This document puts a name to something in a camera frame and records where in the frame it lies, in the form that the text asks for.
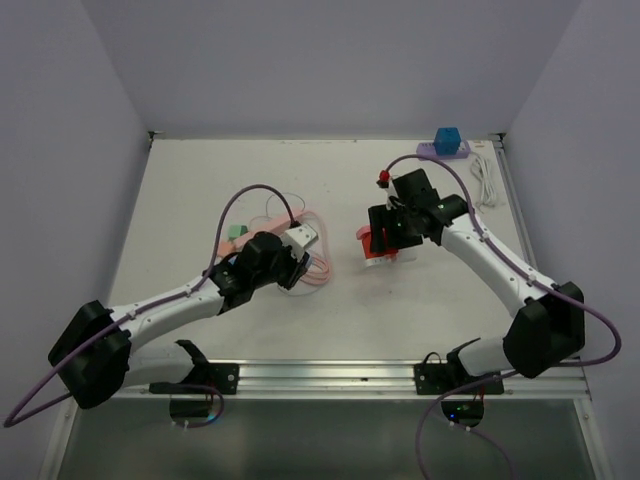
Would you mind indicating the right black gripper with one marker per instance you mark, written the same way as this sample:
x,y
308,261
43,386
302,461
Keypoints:
x,y
380,216

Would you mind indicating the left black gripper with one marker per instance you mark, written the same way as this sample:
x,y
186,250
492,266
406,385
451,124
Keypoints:
x,y
296,268

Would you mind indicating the red cube adapter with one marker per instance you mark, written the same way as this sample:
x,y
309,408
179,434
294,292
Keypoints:
x,y
373,251

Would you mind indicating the pink plug adapter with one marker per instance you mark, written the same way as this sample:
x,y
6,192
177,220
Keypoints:
x,y
363,232

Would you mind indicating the pink power strip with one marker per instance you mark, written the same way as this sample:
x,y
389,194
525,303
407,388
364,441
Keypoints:
x,y
275,225

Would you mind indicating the green plug adapter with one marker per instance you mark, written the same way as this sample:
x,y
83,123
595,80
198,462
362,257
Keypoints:
x,y
236,231

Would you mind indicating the salmon charger plug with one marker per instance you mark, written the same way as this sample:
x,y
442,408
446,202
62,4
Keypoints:
x,y
225,248

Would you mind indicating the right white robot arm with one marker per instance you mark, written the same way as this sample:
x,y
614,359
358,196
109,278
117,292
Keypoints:
x,y
547,326

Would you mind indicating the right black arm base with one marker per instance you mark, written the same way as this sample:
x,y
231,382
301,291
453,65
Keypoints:
x,y
436,376

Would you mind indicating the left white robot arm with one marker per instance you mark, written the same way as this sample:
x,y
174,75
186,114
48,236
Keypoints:
x,y
103,349

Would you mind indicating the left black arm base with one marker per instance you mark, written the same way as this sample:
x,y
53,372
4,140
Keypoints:
x,y
220,377

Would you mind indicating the purple power strip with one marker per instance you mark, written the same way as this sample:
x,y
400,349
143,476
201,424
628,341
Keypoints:
x,y
429,149

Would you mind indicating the blue cube adapter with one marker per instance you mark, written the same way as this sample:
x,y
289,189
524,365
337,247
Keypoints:
x,y
447,141

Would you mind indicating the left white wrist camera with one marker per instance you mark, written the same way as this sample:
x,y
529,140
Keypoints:
x,y
299,239

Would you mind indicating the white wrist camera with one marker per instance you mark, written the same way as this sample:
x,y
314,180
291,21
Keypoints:
x,y
299,239
386,183

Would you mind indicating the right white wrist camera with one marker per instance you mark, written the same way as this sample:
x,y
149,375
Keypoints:
x,y
386,183

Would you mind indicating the aluminium front rail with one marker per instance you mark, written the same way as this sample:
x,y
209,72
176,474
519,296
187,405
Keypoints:
x,y
279,379

